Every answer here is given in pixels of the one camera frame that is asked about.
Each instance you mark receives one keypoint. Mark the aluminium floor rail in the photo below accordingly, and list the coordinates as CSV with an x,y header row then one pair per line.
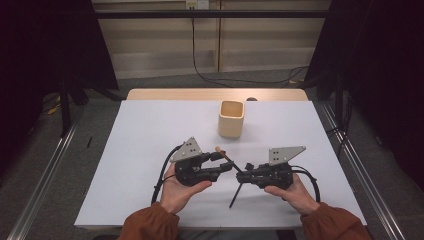
x,y
363,173
43,180

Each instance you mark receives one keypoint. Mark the black metal stand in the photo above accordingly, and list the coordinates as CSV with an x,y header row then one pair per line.
x,y
339,100
65,110

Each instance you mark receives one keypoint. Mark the white wall socket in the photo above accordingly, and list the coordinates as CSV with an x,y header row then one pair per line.
x,y
197,4

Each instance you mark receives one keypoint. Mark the black horizontal frame bar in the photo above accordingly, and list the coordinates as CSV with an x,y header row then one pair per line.
x,y
206,14

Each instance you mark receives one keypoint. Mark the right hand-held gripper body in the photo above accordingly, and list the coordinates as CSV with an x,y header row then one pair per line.
x,y
276,171

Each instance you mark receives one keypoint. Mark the black pen with square cap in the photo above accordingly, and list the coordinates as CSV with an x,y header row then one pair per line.
x,y
237,195

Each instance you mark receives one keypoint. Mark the white table cover board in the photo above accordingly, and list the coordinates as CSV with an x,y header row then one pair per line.
x,y
150,133

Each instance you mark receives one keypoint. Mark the black curtain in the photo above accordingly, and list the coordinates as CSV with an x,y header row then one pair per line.
x,y
383,66
40,50

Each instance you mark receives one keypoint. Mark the person's right hand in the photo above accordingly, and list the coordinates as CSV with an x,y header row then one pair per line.
x,y
295,195

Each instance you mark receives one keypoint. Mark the person's left hand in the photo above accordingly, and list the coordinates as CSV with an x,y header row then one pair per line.
x,y
178,195

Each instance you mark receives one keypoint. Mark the small black stick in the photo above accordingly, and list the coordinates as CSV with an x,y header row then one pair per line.
x,y
89,142

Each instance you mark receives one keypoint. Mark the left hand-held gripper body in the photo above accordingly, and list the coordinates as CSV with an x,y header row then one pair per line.
x,y
190,166

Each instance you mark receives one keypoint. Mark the beige square pen holder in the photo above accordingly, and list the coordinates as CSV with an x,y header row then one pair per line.
x,y
230,123

